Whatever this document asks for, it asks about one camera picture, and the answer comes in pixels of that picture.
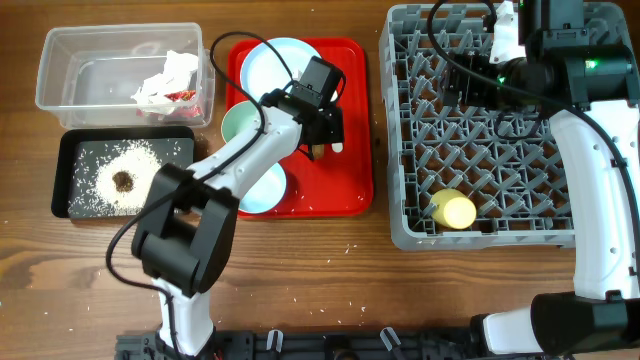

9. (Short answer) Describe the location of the pile of white rice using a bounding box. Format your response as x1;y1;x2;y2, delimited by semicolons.
93;145;161;216

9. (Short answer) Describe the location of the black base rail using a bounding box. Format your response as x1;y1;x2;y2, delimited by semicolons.
114;327;501;360

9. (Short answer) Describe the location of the small light blue plate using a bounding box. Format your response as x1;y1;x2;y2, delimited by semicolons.
239;163;287;214

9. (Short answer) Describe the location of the red plastic tray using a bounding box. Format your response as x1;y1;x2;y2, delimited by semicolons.
253;37;374;219

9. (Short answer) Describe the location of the large light blue plate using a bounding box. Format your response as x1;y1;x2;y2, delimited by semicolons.
240;37;321;101

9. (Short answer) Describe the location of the grey dishwasher rack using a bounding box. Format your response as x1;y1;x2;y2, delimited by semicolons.
379;3;574;251

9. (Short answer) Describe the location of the light green rice bowl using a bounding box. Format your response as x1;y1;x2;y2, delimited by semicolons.
221;101;260;143

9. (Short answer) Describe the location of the white plastic spoon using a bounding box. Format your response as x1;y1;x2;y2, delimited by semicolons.
331;91;344;153

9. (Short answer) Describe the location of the brown food scrap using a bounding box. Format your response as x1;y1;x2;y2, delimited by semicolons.
112;171;134;193

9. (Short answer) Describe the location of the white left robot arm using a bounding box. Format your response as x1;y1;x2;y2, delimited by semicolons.
131;89;344;359

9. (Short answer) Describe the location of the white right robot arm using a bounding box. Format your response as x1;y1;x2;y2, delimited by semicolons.
445;1;639;356

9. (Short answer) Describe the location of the black food waste tray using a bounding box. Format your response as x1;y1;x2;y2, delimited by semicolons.
51;126;195;219

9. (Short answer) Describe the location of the white tissue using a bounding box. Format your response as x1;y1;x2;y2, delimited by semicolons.
131;50;199;112

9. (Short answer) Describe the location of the clear plastic waste bin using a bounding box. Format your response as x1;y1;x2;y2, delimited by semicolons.
35;22;215;129

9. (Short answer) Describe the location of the yellow plastic cup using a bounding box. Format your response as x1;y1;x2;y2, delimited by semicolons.
431;189;477;230

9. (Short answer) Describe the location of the red snack wrapper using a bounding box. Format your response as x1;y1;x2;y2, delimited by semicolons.
146;90;203;118

